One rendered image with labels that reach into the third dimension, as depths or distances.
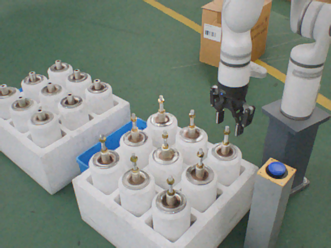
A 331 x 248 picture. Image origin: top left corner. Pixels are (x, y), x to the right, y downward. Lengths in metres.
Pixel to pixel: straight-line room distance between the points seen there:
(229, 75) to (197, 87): 0.94
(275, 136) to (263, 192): 0.28
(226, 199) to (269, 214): 0.12
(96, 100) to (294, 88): 0.67
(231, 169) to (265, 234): 0.19
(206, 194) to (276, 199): 0.18
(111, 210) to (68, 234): 0.24
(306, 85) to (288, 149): 0.21
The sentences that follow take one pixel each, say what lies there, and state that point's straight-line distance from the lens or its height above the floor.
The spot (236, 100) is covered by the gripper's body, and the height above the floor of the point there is 0.44.
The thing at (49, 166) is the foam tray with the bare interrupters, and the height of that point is 0.12.
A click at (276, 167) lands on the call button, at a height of 0.33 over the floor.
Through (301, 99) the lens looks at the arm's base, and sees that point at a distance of 1.09.
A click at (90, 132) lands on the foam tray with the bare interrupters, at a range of 1.30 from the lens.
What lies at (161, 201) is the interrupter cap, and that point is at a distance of 0.92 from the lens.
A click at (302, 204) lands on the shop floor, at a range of 1.31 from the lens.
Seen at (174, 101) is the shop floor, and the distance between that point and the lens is 1.70.
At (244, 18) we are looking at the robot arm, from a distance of 0.79.
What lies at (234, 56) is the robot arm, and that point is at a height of 0.57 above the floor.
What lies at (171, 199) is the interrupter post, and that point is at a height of 0.27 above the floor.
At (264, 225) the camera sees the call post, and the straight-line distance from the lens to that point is 1.03.
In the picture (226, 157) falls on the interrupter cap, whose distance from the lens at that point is 1.03.
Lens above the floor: 0.95
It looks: 37 degrees down
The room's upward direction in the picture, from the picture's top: 2 degrees counter-clockwise
